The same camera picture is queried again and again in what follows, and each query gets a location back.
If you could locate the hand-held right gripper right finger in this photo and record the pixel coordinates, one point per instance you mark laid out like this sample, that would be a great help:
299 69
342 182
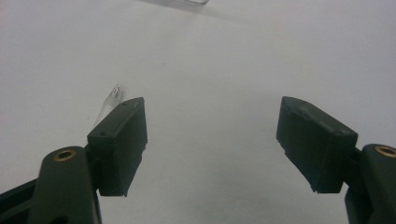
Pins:
314 146

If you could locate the clear plastic pen holder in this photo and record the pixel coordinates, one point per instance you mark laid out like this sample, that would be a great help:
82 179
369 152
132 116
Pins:
186 1

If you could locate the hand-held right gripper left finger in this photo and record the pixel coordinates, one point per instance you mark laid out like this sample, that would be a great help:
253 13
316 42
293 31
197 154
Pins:
120 146

